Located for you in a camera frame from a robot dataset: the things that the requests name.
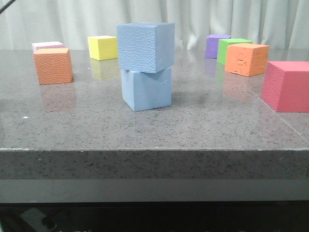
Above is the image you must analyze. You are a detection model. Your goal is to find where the orange cube right side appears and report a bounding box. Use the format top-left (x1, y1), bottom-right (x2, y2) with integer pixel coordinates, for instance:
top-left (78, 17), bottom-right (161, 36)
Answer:
top-left (225, 43), bottom-right (269, 77)

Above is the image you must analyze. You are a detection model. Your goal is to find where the purple foam cube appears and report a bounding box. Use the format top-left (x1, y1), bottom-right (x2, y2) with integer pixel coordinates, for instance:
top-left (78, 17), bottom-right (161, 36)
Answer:
top-left (205, 34), bottom-right (231, 59)

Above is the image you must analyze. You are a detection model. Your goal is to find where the grey pleated curtain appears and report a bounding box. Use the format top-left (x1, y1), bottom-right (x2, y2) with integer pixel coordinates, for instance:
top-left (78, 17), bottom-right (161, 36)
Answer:
top-left (0, 0), bottom-right (309, 50)

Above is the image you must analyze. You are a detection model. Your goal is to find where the orange textured cube left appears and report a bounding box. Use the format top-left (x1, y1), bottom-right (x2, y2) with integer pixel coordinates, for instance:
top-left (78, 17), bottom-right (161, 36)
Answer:
top-left (33, 48), bottom-right (73, 85)

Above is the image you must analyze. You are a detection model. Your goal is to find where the large red foam cube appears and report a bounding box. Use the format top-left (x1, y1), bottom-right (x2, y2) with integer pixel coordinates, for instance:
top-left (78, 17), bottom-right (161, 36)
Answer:
top-left (261, 61), bottom-right (309, 112)

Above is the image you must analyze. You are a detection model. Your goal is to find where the yellow foam cube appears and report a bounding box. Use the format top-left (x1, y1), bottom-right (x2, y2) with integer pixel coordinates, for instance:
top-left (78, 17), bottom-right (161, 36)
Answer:
top-left (88, 36), bottom-right (118, 60)

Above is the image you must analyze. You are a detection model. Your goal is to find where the smooth light blue foam cube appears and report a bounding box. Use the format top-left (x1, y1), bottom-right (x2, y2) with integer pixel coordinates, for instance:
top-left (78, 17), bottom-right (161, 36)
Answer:
top-left (121, 68), bottom-right (172, 112)

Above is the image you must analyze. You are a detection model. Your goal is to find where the pale pink foam cube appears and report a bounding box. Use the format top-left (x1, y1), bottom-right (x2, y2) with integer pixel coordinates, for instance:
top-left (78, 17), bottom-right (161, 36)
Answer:
top-left (32, 41), bottom-right (65, 51)

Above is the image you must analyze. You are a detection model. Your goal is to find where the green foam cube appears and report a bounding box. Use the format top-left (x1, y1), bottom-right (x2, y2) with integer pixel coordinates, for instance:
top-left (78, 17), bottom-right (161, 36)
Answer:
top-left (217, 38), bottom-right (253, 65)

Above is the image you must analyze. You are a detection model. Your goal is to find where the grey bracket under table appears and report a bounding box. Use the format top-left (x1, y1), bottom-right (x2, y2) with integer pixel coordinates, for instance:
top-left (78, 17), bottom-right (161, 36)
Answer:
top-left (20, 208), bottom-right (57, 232)

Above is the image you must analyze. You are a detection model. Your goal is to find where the textured light blue foam cube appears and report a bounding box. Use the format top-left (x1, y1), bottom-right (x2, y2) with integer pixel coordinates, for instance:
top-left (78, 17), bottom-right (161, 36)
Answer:
top-left (116, 22), bottom-right (175, 73)

